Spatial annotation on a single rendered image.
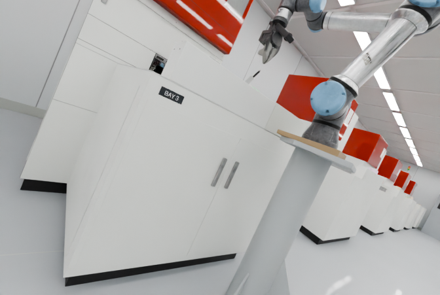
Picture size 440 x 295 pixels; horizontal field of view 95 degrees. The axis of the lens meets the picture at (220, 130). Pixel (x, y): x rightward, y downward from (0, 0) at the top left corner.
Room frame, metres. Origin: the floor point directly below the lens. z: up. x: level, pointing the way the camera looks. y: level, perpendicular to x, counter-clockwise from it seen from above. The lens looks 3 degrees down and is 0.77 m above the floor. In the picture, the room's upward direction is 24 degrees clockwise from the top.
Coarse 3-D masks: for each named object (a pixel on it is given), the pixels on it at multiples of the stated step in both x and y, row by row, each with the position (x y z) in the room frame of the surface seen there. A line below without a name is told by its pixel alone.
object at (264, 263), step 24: (288, 144) 1.03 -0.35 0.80; (288, 168) 0.89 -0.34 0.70; (312, 168) 0.82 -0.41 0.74; (288, 192) 0.84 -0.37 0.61; (312, 192) 0.83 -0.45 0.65; (264, 216) 0.90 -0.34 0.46; (288, 216) 0.82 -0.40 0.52; (264, 240) 0.84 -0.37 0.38; (288, 240) 0.83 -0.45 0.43; (240, 264) 0.90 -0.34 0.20; (264, 264) 0.82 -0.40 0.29; (240, 288) 0.82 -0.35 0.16; (264, 288) 0.82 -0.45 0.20; (288, 288) 0.81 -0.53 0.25
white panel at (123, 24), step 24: (96, 0) 1.00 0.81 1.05; (120, 0) 1.05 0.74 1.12; (144, 0) 1.11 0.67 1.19; (96, 24) 1.02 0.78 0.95; (120, 24) 1.08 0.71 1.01; (144, 24) 1.14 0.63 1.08; (168, 24) 1.22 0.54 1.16; (96, 48) 1.04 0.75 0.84; (120, 48) 1.11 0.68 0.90; (144, 48) 1.18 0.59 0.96; (168, 48) 1.26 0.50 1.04; (216, 48) 1.45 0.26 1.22
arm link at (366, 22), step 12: (324, 12) 0.97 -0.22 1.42; (336, 12) 0.94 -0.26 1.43; (348, 12) 0.91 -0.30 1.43; (360, 12) 0.89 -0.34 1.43; (372, 12) 0.87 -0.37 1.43; (312, 24) 1.00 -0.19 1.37; (324, 24) 0.97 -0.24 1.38; (336, 24) 0.94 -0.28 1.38; (348, 24) 0.91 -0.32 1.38; (360, 24) 0.88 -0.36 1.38; (372, 24) 0.86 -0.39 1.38; (384, 24) 0.83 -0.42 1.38
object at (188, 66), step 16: (176, 48) 0.71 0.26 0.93; (192, 48) 0.69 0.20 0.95; (176, 64) 0.67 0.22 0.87; (192, 64) 0.71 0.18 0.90; (208, 64) 0.74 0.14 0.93; (176, 80) 0.69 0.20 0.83; (192, 80) 0.72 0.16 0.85; (208, 80) 0.76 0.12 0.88; (224, 80) 0.80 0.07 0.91; (240, 80) 0.85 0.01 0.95; (208, 96) 0.78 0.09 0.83; (224, 96) 0.82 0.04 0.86; (240, 96) 0.87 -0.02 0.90; (256, 96) 0.93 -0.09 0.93; (240, 112) 0.90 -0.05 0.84; (256, 112) 0.95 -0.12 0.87
